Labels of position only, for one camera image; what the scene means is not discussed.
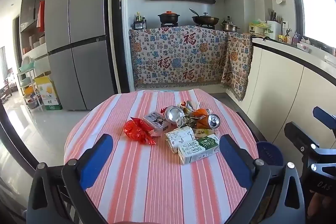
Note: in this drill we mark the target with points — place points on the blue plastic mesh basket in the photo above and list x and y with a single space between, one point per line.
270 154

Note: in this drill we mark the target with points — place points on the steel pot with lid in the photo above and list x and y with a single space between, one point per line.
229 26

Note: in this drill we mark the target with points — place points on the black clay pot orange lid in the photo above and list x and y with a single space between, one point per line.
168 18

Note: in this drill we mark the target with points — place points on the condiment bottle rack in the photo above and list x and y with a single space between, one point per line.
139 24

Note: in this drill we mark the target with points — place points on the green white milk carton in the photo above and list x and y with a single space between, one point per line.
197 150

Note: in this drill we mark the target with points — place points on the white storage rack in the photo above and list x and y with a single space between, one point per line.
39 98

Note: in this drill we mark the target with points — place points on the white patterned carton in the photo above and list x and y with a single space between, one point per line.
181 138

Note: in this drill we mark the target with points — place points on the green tissue box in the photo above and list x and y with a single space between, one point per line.
258 28

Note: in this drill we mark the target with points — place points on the cream kitchen counter cabinets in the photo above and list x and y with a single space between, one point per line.
278 87

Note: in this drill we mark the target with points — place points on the black metal table frame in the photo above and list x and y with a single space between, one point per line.
69 207

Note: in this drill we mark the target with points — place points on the dark wok with lid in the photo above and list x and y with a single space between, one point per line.
206 19

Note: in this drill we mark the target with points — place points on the large printed blanket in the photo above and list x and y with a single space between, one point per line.
170 61

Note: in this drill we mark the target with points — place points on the red foil wrapper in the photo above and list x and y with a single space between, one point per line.
136 129

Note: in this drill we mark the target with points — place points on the white cartoon plastic box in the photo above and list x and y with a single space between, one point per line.
156 121

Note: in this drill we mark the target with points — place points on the yellow cardboard box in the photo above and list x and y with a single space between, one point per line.
48 92

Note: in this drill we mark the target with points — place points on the person's right hand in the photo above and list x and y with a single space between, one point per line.
316 204

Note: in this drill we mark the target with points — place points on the shelf of white dishes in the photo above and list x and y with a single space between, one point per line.
35 43

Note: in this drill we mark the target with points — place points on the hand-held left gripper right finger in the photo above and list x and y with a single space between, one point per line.
233 158

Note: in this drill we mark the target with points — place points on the white utensil holder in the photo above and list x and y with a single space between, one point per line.
273 28

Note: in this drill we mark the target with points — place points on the purple soap bottle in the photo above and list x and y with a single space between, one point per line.
295 39

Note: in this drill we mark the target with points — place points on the red hanging bag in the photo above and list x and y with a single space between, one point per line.
41 16

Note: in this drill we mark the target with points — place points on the white patterned bowl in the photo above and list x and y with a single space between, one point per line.
304 47

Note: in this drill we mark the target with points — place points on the window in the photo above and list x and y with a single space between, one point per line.
315 8

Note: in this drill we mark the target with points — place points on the dark glass wall cabinet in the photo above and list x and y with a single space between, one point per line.
31 3

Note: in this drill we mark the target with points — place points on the black gas stove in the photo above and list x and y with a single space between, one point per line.
170 24

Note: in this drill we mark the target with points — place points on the white gold wrapper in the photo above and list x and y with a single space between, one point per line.
187 106

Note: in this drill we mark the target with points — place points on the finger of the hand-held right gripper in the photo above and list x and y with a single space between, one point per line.
324 115
296 134

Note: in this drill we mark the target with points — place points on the striped pink white tablecloth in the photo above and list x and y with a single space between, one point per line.
147 182

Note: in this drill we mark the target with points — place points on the teal plastic basin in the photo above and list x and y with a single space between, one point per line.
26 65

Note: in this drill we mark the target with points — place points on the orange soda can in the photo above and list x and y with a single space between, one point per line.
210 121

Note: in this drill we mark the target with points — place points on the yellowish snack packet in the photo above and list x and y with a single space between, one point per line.
203 132

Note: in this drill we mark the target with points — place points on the grey refrigerator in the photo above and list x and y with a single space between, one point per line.
78 29

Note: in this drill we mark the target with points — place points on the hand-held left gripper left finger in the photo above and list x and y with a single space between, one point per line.
98 158

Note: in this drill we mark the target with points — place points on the small printed blanket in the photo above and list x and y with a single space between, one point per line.
237 64

